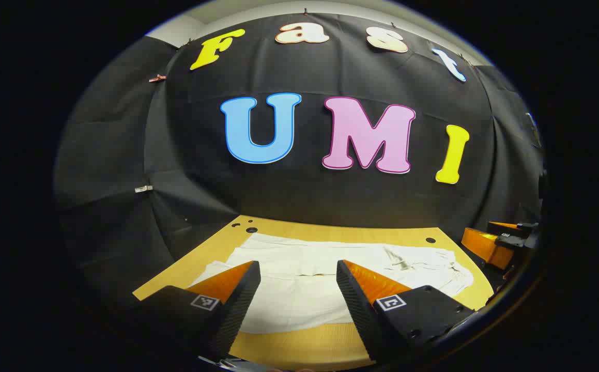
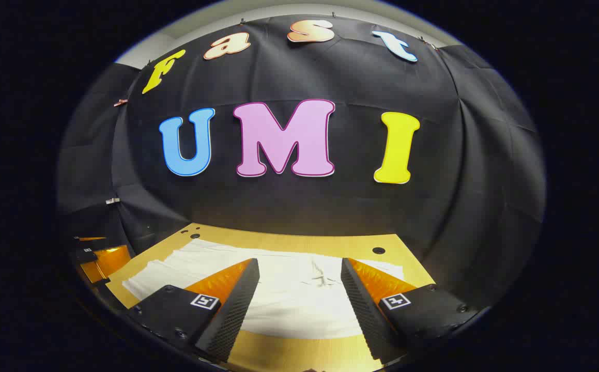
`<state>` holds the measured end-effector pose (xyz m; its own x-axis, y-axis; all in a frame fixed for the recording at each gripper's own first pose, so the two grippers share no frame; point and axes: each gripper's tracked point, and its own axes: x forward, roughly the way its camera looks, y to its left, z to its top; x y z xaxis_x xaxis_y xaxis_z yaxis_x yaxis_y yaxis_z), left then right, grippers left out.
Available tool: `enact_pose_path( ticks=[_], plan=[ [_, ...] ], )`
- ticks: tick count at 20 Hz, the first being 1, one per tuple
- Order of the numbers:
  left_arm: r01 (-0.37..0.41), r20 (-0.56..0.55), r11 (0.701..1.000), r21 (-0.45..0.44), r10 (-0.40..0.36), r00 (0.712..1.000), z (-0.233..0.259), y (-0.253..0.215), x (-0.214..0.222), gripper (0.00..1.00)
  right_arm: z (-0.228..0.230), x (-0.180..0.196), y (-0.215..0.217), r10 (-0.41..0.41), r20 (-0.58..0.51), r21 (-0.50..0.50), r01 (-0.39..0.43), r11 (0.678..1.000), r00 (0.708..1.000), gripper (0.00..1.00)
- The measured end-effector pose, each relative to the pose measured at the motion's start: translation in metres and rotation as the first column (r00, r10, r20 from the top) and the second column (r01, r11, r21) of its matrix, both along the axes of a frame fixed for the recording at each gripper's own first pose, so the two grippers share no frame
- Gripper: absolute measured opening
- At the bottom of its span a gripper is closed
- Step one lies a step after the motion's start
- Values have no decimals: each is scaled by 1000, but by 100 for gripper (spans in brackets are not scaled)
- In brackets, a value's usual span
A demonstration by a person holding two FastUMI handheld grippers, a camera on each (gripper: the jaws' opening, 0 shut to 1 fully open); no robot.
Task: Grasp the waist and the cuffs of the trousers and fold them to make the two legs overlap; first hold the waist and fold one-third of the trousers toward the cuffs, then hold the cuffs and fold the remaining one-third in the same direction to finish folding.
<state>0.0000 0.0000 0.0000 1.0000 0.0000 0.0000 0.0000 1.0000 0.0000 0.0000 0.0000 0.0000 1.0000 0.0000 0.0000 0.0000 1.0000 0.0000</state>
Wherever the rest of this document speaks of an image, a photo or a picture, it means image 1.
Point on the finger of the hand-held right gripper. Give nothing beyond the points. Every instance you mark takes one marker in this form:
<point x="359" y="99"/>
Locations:
<point x="485" y="250"/>
<point x="503" y="226"/>

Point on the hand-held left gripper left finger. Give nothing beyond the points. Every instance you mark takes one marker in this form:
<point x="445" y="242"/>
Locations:
<point x="237" y="310"/>

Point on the white clip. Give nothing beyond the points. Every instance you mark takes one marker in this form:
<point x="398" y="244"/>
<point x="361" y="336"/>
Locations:
<point x="143" y="188"/>

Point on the white jeans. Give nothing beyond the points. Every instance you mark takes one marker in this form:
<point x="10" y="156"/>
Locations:
<point x="299" y="294"/>

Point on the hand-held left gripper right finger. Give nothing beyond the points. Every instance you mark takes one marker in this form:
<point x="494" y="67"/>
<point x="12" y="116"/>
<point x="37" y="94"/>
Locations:
<point x="358" y="315"/>

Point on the black backdrop cloth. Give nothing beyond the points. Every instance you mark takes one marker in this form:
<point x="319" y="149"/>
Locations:
<point x="299" y="196"/>

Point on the red clip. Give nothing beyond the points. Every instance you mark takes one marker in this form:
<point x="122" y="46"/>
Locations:
<point x="157" y="78"/>

